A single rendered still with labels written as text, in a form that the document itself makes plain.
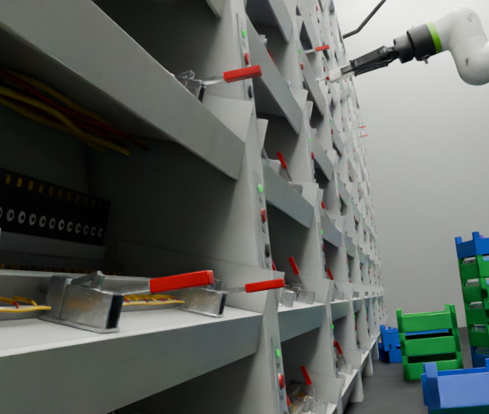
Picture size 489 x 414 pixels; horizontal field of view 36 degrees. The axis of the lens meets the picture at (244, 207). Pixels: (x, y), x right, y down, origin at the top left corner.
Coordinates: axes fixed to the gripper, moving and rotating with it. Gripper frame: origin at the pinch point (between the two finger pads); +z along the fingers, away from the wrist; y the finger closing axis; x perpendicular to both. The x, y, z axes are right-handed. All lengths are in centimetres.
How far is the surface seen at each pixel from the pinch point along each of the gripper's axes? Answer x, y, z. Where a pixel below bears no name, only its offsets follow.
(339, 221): -37.8, 15.5, 14.9
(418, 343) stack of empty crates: -82, 60, 6
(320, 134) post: -10.9, 15.9, 11.5
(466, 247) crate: -56, 71, -22
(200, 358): -63, -150, 21
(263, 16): 0, -60, 12
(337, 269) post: -51, 16, 20
